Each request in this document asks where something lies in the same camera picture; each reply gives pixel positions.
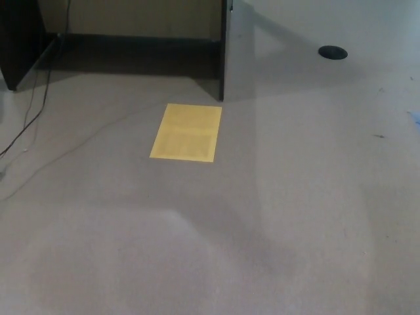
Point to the yellow paper sheet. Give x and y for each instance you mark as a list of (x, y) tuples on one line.
[(186, 132)]

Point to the black round floor cover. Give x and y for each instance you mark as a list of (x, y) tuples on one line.
[(332, 52)]

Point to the black desk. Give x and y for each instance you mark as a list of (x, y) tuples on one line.
[(19, 39)]

